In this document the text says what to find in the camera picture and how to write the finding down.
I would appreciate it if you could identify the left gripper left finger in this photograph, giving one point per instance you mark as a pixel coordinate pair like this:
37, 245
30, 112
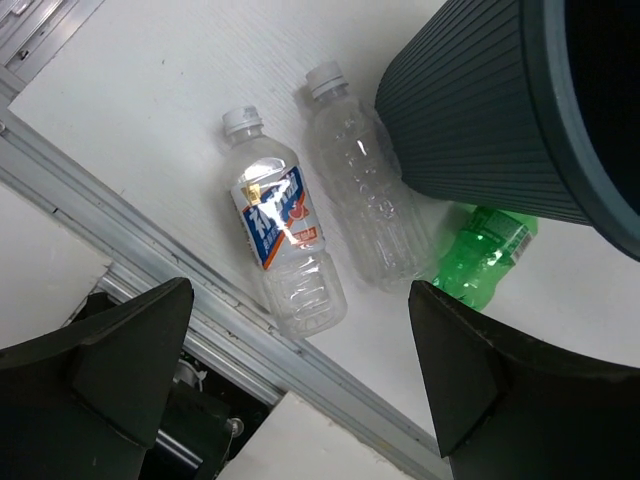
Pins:
36, 403

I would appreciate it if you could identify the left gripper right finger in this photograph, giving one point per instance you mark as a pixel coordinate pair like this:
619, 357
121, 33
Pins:
506, 405

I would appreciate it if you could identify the green plastic bottle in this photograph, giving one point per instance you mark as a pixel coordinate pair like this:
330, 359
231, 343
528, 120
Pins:
484, 251

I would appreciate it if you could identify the white blue label bottle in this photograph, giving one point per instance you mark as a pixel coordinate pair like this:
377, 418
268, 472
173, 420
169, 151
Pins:
272, 199

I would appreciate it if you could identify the dark green plastic bin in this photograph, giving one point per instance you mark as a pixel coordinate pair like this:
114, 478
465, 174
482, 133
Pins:
525, 106

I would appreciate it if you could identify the clear unlabelled plastic bottle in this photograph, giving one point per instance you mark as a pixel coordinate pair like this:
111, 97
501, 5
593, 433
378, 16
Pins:
360, 172

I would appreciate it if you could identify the aluminium table front rail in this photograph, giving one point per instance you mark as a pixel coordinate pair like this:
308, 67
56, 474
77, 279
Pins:
228, 331

